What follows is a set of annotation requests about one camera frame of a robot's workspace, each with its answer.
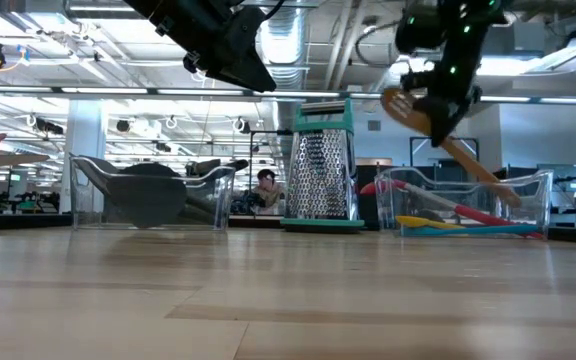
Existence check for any teal steel box grater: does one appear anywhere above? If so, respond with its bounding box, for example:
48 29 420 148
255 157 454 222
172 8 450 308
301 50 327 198
281 98 366 232

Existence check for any yellow plastic spoon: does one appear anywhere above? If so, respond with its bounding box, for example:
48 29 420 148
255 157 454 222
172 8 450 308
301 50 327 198
395 214 467 231

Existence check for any silver ventilation duct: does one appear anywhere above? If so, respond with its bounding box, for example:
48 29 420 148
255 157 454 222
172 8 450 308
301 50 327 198
257 0 312 156

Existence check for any red slotted spoon steel handle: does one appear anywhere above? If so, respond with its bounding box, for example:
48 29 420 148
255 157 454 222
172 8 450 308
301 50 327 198
360 179 547 240

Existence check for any wooden slotted spatula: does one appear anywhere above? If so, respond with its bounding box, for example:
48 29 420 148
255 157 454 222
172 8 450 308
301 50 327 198
380 87 523 209

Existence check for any blue plastic spoon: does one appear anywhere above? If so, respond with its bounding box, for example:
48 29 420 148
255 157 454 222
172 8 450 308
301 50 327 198
400 223 542 238

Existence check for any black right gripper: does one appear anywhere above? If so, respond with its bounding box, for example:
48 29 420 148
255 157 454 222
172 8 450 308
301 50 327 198
400 47 484 149

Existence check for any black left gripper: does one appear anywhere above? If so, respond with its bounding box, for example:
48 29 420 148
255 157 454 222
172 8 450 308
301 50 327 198
122 0 278 95

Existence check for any white pillar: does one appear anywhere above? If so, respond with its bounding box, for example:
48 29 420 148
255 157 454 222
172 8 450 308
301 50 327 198
60 98 109 214

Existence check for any black round turner plain handle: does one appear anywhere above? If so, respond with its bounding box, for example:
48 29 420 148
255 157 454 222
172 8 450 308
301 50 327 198
106 158 250 229

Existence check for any person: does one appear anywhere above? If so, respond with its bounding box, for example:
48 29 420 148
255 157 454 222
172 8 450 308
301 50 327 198
250 168 287 216

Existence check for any long ceiling light strip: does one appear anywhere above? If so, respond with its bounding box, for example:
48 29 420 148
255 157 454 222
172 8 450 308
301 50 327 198
0 84 576 105

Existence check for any background monitor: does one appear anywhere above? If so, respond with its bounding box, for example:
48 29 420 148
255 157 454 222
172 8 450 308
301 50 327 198
536 163 576 201

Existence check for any clear plastic bin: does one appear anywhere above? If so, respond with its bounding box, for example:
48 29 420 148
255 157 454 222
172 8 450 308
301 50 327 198
375 167 555 240
69 153 237 232

